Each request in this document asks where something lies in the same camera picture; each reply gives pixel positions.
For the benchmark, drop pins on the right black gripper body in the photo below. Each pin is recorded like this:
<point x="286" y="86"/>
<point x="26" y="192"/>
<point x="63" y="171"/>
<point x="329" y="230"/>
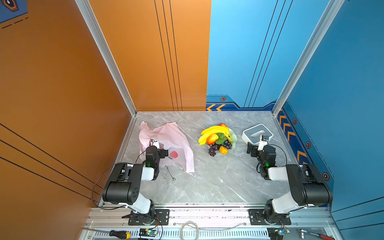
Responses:
<point x="256" y="153"/>

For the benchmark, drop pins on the aluminium front rail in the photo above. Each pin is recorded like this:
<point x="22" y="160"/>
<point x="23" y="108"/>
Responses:
<point x="211" y="222"/>

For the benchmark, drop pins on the white grey tissue box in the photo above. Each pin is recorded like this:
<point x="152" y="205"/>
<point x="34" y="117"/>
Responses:
<point x="253" y="135"/>

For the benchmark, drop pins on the yellow black screwdriver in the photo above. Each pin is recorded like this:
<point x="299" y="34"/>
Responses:
<point x="123" y="235"/>

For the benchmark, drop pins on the right green circuit board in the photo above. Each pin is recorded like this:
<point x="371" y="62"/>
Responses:
<point x="278" y="233"/>

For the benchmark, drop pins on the pink plastic bag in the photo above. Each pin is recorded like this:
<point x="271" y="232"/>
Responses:
<point x="170" y="138"/>

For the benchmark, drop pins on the green circuit board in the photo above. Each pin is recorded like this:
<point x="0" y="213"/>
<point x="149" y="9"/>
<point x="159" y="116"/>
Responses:
<point x="148" y="234"/>
<point x="278" y="233"/>

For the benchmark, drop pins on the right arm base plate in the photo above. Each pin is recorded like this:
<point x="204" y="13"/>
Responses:
<point x="260" y="217"/>

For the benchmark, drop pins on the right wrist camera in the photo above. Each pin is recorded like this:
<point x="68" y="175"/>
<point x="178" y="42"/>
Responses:
<point x="264" y="141"/>

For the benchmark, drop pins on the purple grape bunch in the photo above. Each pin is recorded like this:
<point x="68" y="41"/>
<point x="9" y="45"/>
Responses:
<point x="214" y="149"/>

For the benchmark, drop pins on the left green circuit board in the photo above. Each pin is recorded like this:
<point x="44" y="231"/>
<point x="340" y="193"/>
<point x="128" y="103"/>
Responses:
<point x="148" y="234"/>

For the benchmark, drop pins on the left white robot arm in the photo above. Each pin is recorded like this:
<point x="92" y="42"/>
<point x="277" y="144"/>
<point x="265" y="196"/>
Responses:
<point x="124" y="183"/>

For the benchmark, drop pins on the yellow banana bunch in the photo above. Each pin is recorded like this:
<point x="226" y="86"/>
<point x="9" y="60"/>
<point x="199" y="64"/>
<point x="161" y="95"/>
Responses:
<point x="214" y="132"/>

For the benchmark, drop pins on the small metal wrench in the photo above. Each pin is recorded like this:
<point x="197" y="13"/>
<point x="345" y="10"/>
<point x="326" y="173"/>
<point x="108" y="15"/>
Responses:
<point x="172" y="176"/>

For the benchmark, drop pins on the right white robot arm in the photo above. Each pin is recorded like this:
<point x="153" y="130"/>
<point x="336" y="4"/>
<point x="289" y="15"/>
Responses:
<point x="308" y="188"/>

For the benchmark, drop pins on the red yellow mango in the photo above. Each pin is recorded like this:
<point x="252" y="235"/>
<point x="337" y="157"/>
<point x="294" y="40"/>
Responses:
<point x="211" y="139"/>

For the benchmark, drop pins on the red handled tool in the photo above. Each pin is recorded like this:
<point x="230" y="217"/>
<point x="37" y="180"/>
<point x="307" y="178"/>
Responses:
<point x="321" y="236"/>

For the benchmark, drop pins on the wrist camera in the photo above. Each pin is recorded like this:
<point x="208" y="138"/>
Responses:
<point x="264" y="141"/>
<point x="155" y="143"/>

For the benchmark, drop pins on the green leaf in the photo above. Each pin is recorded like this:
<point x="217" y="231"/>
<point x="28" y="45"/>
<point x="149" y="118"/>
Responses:
<point x="222" y="138"/>

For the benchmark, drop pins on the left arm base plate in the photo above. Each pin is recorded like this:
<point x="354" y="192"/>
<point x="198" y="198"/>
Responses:
<point x="150" y="219"/>

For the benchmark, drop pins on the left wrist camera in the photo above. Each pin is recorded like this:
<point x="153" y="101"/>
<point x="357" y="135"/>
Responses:
<point x="155" y="143"/>

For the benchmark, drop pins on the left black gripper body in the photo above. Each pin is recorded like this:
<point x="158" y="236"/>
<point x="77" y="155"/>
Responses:
<point x="161" y="155"/>

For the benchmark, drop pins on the small orange green fruit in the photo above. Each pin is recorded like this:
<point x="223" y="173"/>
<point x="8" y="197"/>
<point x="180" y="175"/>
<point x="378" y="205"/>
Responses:
<point x="223" y="150"/>

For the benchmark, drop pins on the light green fruit plate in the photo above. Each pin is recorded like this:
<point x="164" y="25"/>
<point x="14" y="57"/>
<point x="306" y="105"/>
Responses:
<point x="232" y="139"/>

